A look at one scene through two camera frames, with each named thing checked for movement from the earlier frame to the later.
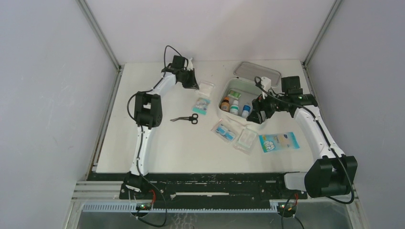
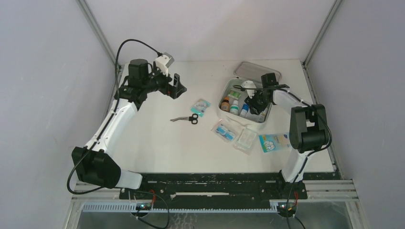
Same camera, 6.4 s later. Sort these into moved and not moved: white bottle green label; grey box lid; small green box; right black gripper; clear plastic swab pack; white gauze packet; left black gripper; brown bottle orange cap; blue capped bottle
Moved: white gauze packet; right black gripper; left black gripper
Not moved: clear plastic swab pack; brown bottle orange cap; white bottle green label; grey box lid; blue capped bottle; small green box
